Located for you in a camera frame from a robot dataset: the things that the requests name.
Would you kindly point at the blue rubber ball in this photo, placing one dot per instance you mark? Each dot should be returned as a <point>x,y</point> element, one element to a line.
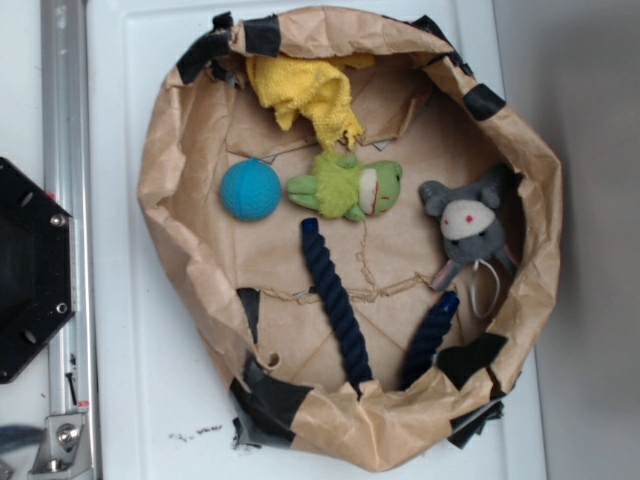
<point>250,190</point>

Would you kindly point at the brown paper bag bin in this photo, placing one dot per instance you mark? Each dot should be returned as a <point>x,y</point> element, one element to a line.
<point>247,286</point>

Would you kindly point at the green frog plush toy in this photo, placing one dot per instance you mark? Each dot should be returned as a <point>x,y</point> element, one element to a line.
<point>341,186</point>

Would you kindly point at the grey mouse plush toy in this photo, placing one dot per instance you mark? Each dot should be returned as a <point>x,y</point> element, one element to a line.
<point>470,227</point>

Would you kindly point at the yellow terry cloth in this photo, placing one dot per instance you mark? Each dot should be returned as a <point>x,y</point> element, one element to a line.
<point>316,89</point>

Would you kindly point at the aluminium extrusion rail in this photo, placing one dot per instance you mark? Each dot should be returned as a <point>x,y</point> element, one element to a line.
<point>71,353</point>

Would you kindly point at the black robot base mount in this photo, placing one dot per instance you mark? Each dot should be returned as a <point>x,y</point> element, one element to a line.
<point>36,273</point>

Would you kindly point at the metal corner bracket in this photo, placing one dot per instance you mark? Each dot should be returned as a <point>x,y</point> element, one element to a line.
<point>64,452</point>

